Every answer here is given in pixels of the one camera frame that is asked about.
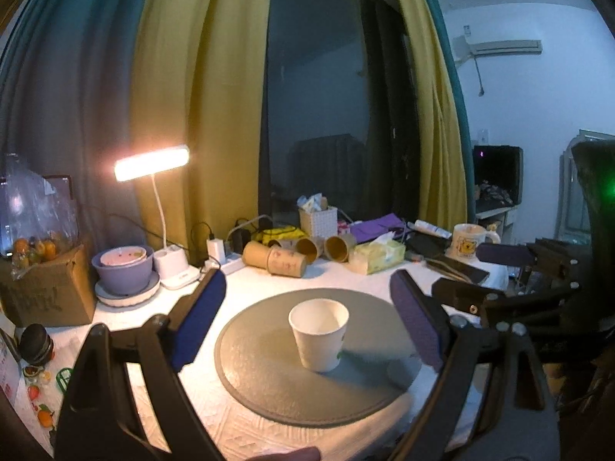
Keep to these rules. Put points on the green tissue box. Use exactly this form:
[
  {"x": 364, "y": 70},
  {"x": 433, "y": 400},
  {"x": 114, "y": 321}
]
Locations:
[{"x": 377, "y": 254}]

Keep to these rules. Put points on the framed mirror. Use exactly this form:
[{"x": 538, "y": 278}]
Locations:
[{"x": 571, "y": 192}]

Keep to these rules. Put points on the white round plate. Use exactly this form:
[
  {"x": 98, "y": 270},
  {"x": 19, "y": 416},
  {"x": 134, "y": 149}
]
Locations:
[{"x": 144, "y": 295}]

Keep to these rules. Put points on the white charger plug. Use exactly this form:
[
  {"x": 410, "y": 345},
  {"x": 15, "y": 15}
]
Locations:
[{"x": 216, "y": 248}]

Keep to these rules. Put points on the white tablecloth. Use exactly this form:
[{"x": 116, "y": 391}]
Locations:
[{"x": 240, "y": 434}]

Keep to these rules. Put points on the black wallet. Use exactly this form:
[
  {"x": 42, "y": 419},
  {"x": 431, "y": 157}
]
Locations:
[{"x": 427, "y": 245}]

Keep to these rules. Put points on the clear plastic bag of fruit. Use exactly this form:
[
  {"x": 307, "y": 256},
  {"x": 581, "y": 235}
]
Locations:
[{"x": 33, "y": 211}]

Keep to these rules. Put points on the yellow curtain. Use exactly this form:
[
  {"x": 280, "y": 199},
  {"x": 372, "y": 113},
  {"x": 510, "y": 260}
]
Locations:
[
  {"x": 432, "y": 129},
  {"x": 202, "y": 105}
]

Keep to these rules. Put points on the white air conditioner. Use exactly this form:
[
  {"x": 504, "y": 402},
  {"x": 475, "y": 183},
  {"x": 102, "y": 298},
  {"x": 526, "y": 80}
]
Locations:
[{"x": 504, "y": 46}]

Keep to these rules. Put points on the black monitor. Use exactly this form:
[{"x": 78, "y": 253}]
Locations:
[{"x": 497, "y": 168}]

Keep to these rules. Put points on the dark window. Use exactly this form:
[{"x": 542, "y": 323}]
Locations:
[{"x": 326, "y": 105}]

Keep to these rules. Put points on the yellow and black pouch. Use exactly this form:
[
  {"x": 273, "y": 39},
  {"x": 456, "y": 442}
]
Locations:
[{"x": 278, "y": 234}]

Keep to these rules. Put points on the white power strip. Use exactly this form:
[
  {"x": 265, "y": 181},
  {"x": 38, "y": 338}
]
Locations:
[{"x": 226, "y": 264}]

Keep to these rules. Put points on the black power adapter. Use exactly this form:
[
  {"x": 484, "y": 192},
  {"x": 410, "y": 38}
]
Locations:
[{"x": 241, "y": 240}]

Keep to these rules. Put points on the white paper cup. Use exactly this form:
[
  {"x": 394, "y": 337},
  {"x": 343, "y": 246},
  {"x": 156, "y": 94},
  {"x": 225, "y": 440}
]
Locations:
[{"x": 319, "y": 338}]

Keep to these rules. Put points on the purple cloth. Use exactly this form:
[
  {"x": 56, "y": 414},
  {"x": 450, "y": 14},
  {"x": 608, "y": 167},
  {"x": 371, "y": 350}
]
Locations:
[{"x": 377, "y": 228}]

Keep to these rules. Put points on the grey round mat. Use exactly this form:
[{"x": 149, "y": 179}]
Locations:
[{"x": 259, "y": 360}]

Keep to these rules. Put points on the black round lid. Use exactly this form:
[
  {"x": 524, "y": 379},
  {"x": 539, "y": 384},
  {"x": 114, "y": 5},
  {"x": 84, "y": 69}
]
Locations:
[{"x": 36, "y": 343}]

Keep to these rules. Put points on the white woven basket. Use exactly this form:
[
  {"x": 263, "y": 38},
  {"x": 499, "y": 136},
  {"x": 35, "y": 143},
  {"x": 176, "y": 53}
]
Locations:
[{"x": 319, "y": 221}]

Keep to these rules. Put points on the white mug with yellow print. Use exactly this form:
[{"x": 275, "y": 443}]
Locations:
[{"x": 468, "y": 242}]

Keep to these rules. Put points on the cardboard box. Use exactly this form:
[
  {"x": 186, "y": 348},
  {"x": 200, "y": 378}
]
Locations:
[{"x": 45, "y": 293}]

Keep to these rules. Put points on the black smartphone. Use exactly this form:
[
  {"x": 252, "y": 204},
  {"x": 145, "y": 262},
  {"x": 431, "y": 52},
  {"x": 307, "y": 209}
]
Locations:
[{"x": 461, "y": 271}]

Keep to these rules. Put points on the purple bowl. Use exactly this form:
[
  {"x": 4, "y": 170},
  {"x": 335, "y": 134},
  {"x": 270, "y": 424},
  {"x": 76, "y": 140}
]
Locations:
[{"x": 117, "y": 271}]

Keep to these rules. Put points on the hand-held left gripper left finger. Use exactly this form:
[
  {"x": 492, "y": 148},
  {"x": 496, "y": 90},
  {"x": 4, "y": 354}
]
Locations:
[{"x": 197, "y": 322}]

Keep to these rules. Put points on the white tube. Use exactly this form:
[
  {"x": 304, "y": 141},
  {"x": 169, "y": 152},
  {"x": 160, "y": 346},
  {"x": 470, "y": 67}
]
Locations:
[{"x": 432, "y": 227}]

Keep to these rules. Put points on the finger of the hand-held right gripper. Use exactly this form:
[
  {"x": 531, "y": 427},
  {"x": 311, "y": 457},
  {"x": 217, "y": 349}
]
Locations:
[
  {"x": 463, "y": 297},
  {"x": 504, "y": 254}
]

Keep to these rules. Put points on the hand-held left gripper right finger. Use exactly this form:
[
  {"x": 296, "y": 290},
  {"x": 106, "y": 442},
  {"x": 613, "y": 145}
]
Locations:
[{"x": 416, "y": 322}]

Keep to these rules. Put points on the white desk lamp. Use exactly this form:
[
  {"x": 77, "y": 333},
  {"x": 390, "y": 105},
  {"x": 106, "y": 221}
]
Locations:
[{"x": 166, "y": 259}]

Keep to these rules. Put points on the white cabinet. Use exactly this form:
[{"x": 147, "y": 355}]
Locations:
[{"x": 497, "y": 218}]

